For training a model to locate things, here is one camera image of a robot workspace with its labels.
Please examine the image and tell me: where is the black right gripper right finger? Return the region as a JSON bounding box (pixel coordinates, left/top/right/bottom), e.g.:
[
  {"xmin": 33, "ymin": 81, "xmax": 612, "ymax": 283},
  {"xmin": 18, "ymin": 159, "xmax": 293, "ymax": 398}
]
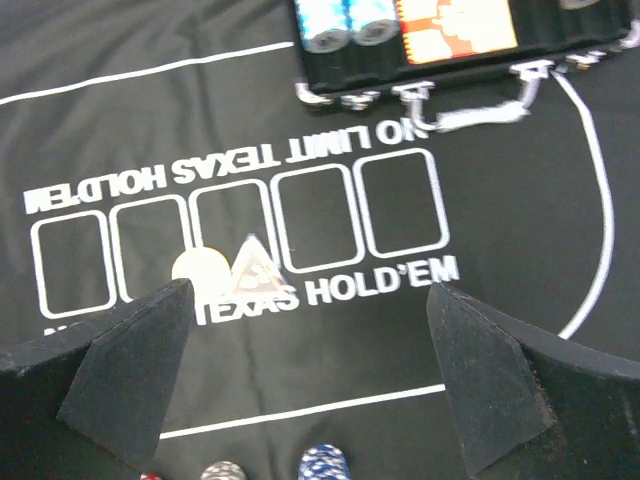
[{"xmin": 426, "ymin": 284, "xmax": 639, "ymax": 477}]

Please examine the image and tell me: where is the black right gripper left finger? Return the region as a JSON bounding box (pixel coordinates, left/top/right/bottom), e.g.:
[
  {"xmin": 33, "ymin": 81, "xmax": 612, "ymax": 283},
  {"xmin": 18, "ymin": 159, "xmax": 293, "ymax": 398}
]
[{"xmin": 1, "ymin": 279, "xmax": 194, "ymax": 472}]

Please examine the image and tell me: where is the red white chip stack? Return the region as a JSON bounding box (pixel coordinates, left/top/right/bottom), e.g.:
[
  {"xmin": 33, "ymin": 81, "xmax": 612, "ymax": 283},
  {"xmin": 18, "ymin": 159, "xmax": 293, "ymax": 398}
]
[{"xmin": 140, "ymin": 473, "xmax": 162, "ymax": 480}]

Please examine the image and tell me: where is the grey white chip stack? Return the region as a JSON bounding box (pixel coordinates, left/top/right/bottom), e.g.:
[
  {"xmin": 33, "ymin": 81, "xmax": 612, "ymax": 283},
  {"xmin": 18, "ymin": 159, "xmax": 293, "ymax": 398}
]
[{"xmin": 200, "ymin": 461, "xmax": 247, "ymax": 480}]

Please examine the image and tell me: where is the yellow dealer button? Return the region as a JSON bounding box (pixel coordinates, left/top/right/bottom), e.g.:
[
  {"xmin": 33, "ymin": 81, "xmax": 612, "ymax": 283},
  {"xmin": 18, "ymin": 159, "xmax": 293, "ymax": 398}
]
[{"xmin": 171, "ymin": 247, "xmax": 231, "ymax": 299}]

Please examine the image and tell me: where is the red triangular dealer marker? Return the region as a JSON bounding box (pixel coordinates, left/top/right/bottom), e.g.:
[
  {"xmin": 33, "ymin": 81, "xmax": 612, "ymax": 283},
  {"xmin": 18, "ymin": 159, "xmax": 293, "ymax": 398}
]
[{"xmin": 230, "ymin": 234, "xmax": 288, "ymax": 300}]

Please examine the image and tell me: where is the blue white chip stack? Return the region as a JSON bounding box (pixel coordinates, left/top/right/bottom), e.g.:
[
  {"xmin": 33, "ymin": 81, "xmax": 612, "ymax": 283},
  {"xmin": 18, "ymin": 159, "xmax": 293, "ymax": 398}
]
[{"xmin": 298, "ymin": 444, "xmax": 352, "ymax": 480}]

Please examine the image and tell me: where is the black poker table mat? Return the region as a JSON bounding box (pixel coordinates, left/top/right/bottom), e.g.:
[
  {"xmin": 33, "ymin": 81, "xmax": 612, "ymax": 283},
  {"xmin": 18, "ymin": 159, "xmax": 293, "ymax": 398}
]
[{"xmin": 0, "ymin": 0, "xmax": 640, "ymax": 480}]

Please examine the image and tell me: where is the black poker chip case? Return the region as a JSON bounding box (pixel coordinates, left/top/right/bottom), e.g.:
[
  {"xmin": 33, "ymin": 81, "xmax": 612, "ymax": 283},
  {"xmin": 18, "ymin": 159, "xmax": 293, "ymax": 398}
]
[{"xmin": 287, "ymin": 1, "xmax": 639, "ymax": 132}]

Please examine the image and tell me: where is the red orange card deck box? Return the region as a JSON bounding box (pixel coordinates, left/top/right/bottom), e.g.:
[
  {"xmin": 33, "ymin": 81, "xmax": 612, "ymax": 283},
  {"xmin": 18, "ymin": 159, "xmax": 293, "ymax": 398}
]
[{"xmin": 396, "ymin": 0, "xmax": 518, "ymax": 65}]

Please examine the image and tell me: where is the blue chip row right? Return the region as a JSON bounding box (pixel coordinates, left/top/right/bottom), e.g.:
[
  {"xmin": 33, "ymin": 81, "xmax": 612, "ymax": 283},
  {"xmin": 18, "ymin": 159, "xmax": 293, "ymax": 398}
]
[{"xmin": 347, "ymin": 0, "xmax": 400, "ymax": 46}]

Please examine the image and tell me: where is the blue chip row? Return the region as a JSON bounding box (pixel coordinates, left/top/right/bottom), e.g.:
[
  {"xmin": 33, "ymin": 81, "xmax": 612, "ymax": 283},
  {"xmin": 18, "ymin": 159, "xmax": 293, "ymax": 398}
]
[
  {"xmin": 347, "ymin": 0, "xmax": 400, "ymax": 46},
  {"xmin": 294, "ymin": 0, "xmax": 350, "ymax": 54}
]

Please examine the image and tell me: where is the blue chip row left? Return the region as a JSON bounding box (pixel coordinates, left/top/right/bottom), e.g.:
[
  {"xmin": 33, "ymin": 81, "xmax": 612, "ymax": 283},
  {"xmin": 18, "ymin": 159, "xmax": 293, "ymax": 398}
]
[{"xmin": 294, "ymin": 0, "xmax": 350, "ymax": 54}]

